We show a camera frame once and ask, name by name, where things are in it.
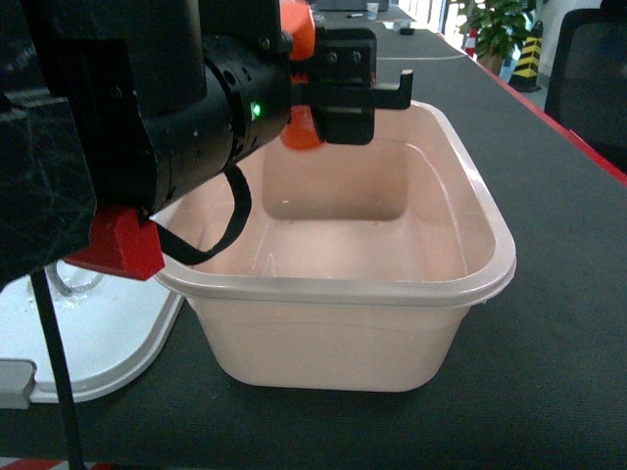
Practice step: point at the black office chair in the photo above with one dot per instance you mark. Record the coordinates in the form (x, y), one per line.
(587, 90)

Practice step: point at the red wrist camera mount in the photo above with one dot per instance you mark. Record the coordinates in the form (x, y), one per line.
(121, 245)

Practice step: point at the red white traffic cone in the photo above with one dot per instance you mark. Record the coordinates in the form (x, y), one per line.
(470, 42)

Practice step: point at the yellow black striped bollard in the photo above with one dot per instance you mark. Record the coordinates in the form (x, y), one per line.
(524, 78)

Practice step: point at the green potted plant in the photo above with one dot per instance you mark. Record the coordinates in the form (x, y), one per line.
(501, 26)

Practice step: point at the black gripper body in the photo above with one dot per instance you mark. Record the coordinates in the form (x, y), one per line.
(343, 58)

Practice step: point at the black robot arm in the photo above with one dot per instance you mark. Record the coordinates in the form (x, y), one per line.
(123, 122)

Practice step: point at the white box lid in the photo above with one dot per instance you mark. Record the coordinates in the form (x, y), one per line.
(112, 330)

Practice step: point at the orange cylindrical capacitor 4680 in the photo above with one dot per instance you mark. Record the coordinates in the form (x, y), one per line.
(297, 20)

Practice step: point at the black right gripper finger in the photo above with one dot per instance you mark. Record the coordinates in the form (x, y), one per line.
(394, 96)

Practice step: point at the pink plastic storage box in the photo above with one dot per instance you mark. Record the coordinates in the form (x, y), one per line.
(357, 264)

